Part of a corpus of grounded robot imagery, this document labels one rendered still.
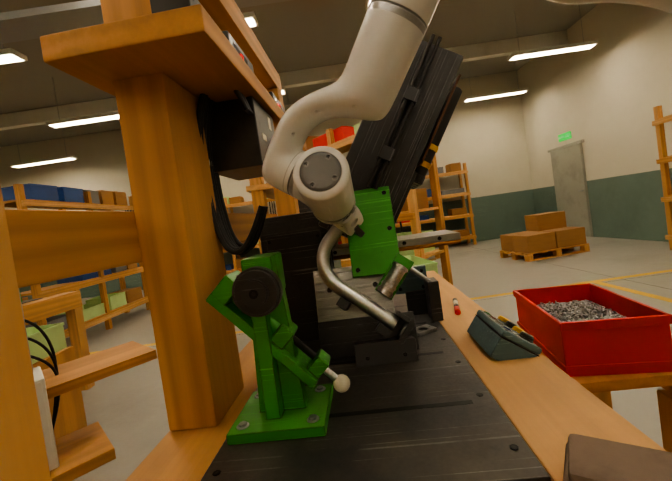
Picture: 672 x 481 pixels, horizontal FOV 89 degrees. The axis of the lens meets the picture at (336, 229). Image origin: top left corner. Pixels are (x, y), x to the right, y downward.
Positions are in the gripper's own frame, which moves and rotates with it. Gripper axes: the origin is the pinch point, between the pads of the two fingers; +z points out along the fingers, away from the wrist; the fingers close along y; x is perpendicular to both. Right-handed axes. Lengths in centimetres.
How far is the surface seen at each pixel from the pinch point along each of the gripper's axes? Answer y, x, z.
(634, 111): -178, -554, 539
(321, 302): -6.9, 17.3, 5.0
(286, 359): -11.4, 25.4, -21.4
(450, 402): -35.5, 14.9, -16.9
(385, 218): -7.1, -7.6, 2.8
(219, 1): 65, -29, -3
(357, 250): -6.5, 2.6, 2.8
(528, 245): -162, -235, 542
